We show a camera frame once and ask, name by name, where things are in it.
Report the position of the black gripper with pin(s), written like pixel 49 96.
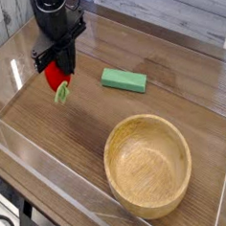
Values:
pixel 58 32

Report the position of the red plush strawberry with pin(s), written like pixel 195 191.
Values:
pixel 58 81

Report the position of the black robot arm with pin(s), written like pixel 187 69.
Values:
pixel 55 5

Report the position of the green rectangular block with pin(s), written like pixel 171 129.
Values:
pixel 128 81

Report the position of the clear acrylic tray walls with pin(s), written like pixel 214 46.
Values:
pixel 52 153

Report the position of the wooden bowl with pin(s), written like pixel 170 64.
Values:
pixel 148 165

